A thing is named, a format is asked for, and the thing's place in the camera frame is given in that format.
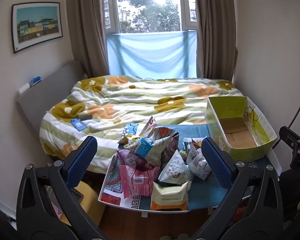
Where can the blue phone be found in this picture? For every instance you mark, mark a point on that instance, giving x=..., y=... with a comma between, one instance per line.
x=78, y=124

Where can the floral striped blanket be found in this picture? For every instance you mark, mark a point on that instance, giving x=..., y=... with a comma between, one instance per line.
x=140, y=97

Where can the window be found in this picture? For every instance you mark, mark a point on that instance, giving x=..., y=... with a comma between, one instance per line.
x=150, y=5

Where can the grey bed headboard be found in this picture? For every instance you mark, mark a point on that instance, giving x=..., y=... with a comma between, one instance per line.
x=45, y=90

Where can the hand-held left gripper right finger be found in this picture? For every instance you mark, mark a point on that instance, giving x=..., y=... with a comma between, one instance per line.
x=215, y=165

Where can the light blue window cloth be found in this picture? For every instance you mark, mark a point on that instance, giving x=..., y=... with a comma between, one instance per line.
x=152, y=55

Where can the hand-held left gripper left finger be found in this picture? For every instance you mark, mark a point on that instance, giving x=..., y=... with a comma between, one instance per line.
x=82, y=160

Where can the yellow storage box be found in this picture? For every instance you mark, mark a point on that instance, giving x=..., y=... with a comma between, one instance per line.
x=92, y=200

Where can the blue table mat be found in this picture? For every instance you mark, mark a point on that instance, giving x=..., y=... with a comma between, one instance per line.
x=202, y=192

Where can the small white box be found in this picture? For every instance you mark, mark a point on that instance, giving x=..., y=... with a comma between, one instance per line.
x=23, y=89

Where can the patterned tray table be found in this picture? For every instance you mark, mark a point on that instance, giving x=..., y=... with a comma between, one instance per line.
x=112, y=180

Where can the black remote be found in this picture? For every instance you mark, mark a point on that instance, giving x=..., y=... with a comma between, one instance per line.
x=86, y=118

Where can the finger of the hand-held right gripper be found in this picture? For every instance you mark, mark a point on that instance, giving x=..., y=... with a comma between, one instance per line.
x=291, y=137

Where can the pile of snack packets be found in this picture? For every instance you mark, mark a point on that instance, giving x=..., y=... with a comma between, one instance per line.
x=162, y=165

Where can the framed houses picture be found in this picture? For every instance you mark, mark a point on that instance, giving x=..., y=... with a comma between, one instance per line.
x=35, y=25

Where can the beige curtain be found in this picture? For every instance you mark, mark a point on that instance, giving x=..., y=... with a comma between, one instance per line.
x=215, y=30
x=87, y=30

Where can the blue white toy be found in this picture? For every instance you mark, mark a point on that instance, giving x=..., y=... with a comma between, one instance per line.
x=35, y=80

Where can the green cardboard box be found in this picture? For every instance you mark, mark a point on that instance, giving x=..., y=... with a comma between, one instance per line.
x=240, y=130

